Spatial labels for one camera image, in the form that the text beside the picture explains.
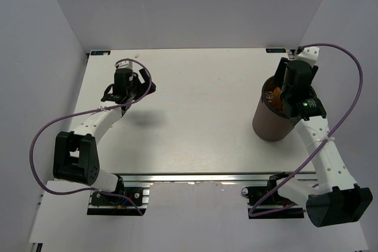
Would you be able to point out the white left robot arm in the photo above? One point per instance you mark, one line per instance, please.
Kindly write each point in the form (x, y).
(76, 157)

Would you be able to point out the dark brown round bin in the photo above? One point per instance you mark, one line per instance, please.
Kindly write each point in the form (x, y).
(269, 124)

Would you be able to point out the aluminium table front rail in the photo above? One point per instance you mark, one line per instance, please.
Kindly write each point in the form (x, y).
(192, 178)

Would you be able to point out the orange bottle with patterned label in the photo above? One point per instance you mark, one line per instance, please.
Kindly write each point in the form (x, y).
(276, 101)

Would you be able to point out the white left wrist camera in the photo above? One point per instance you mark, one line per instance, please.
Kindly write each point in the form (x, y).
(124, 64)

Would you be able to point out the blue sticker corner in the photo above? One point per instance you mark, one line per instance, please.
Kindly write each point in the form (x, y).
(275, 50)
(99, 53)

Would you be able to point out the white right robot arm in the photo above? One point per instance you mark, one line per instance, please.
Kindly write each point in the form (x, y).
(337, 199)

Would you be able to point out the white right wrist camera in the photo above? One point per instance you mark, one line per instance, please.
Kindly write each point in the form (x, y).
(307, 54)

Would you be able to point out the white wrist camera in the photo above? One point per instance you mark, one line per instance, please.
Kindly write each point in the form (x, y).
(307, 54)
(124, 64)

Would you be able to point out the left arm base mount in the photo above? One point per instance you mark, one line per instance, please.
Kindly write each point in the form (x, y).
(131, 199)

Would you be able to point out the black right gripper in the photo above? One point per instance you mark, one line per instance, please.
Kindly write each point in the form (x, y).
(280, 71)

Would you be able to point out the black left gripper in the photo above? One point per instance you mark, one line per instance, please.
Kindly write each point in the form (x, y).
(142, 86)

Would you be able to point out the blue sticker left corner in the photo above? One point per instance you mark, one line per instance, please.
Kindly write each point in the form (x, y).
(99, 53)

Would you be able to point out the blue sticker right corner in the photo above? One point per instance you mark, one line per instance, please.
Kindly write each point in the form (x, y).
(275, 50)

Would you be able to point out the large clear plastic bottle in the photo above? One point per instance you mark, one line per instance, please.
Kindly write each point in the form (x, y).
(269, 96)

